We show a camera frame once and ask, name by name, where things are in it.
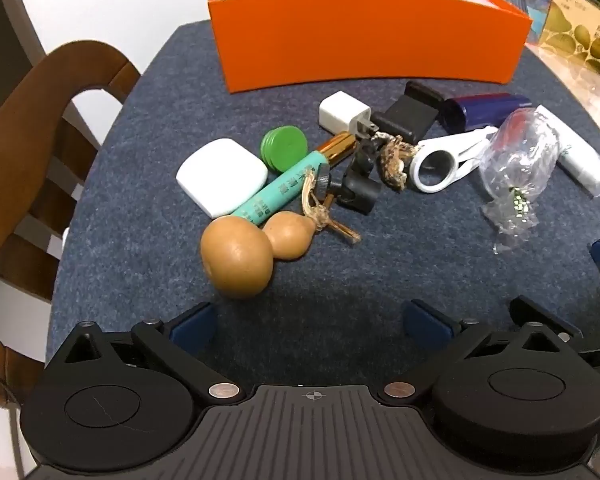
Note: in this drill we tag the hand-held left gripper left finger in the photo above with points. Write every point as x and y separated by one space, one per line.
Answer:
195 327

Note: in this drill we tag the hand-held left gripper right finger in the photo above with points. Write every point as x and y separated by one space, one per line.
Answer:
425 322

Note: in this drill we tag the white bottle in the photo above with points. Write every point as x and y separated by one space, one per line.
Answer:
580 155

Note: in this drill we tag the clear plastic bag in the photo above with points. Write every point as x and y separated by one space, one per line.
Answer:
520 160

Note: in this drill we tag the black clamp mount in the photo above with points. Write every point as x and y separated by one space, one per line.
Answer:
360 190

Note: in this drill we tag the teal tube with gold cap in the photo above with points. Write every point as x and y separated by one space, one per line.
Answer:
280 185

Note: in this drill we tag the navy blue cylinder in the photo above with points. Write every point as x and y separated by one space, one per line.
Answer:
485 110

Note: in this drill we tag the black phone holder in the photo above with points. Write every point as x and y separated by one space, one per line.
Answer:
410 110

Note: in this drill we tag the white plug charger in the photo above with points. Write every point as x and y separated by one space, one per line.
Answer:
340 112

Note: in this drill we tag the orange cardboard box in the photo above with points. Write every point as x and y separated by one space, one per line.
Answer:
355 45

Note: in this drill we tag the white square case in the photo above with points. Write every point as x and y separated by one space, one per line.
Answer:
220 175

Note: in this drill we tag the blue-grey felt mat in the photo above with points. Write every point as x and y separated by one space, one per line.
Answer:
155 110

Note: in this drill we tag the yellow green printed box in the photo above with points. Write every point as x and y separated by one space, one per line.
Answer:
575 35

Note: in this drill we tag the brown wooden chair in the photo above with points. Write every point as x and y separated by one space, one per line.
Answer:
25 105

